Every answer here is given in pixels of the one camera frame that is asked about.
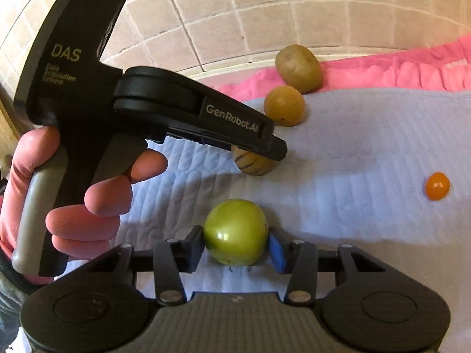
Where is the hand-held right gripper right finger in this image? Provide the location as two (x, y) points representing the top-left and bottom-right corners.
(268, 227), (385, 304)

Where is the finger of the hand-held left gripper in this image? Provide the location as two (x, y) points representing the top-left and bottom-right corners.
(162, 127), (288, 163)

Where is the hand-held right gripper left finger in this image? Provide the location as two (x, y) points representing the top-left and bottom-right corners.
(86, 225), (205, 304)

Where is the striped pepino melon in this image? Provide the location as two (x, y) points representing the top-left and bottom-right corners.
(231, 145), (277, 178)

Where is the large green apple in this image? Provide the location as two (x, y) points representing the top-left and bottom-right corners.
(203, 199), (269, 267)

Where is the person's left hand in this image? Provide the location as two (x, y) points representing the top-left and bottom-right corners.
(0, 124), (169, 287)

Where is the round brown fruit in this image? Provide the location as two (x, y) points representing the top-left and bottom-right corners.
(264, 85), (306, 127)

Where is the light blue quilted mat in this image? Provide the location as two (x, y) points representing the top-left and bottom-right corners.
(110, 88), (471, 353)

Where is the large brown kiwi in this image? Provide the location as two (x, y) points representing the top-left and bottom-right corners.
(275, 44), (324, 94)

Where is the pink ruffled cloth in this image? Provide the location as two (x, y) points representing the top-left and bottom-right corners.
(217, 35), (471, 99)

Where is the tiny orange tangerine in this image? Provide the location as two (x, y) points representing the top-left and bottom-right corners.
(425, 171), (451, 202)

